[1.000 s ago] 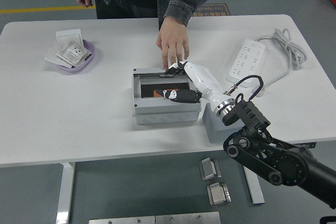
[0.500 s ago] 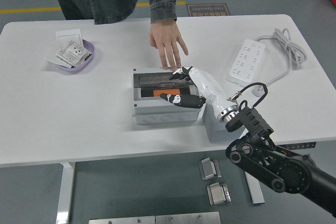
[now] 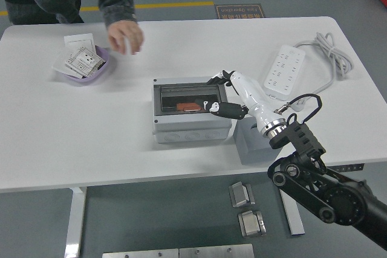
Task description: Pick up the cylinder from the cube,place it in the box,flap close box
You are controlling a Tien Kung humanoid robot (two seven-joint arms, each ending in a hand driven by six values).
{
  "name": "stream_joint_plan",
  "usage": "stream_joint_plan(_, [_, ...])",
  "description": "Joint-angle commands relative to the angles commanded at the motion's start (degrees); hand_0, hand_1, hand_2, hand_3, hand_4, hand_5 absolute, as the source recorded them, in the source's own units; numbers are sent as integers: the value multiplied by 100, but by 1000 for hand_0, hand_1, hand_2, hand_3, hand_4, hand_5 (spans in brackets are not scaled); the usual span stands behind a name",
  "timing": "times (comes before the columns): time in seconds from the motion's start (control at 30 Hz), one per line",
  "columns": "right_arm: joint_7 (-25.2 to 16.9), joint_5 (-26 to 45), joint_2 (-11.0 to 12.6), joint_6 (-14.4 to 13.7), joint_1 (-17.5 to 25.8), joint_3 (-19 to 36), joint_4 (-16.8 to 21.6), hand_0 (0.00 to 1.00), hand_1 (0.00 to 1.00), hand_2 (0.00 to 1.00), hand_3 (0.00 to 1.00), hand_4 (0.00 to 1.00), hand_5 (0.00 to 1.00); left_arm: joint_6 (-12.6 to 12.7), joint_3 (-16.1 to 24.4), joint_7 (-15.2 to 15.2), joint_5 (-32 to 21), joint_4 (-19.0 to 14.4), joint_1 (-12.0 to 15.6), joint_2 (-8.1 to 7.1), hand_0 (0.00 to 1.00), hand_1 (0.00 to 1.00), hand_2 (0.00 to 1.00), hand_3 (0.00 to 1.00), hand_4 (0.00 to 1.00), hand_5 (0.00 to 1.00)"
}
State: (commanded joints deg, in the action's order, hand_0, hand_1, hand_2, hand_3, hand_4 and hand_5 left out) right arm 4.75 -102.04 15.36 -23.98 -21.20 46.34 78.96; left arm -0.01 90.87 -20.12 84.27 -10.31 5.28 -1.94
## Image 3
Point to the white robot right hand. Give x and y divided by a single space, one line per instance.
251 95

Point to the person's left hand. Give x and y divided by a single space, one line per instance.
125 34

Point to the orange cylinder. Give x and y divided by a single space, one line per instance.
187 106

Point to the grey electrical box with flap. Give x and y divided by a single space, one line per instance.
190 128

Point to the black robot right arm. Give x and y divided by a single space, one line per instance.
302 140

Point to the grey cube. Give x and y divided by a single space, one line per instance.
251 149

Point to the white power strip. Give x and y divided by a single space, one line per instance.
282 70

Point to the white socket panel with print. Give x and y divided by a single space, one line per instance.
84 60

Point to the purple plastic tray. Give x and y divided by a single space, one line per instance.
90 79

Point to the white plain panel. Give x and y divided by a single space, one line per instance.
60 61

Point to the brown floor sign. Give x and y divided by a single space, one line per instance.
239 11

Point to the small metal block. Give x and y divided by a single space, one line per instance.
240 194
251 224

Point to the white right table leg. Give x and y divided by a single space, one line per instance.
296 224

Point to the white table leg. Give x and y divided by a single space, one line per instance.
75 224
296 224

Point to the white left table leg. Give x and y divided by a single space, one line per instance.
75 224

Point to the white blank switch plate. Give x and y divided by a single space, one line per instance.
78 40

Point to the black perforated table rail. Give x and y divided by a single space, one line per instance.
350 168

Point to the metal base plate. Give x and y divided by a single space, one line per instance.
139 254
216 252

